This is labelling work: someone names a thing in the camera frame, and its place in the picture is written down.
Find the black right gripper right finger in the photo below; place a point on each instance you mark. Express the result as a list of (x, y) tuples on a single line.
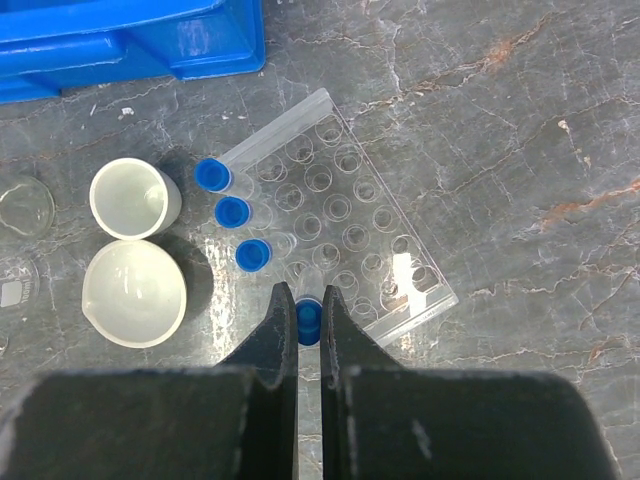
[(344, 346)]

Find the white ceramic crucible cup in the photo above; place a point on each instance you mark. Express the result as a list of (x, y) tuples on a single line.
[(132, 200)]

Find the clear acrylic test tube rack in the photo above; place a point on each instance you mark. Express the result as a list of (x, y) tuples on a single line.
[(318, 199)]

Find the clear glass beaker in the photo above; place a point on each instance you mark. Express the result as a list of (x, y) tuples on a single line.
[(20, 284)]

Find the clear glass jar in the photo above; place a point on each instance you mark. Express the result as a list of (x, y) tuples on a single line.
[(27, 208)]

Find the blue plastic compartment bin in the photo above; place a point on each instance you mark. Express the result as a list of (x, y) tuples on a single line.
[(50, 46)]

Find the white ceramic evaporating dish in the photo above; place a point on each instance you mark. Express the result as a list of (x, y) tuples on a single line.
[(134, 294)]

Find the blue capped test tube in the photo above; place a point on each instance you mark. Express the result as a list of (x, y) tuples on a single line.
[(308, 295), (212, 175), (234, 213), (254, 254)]

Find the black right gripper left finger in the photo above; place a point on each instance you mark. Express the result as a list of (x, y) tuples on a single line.
[(268, 449)]

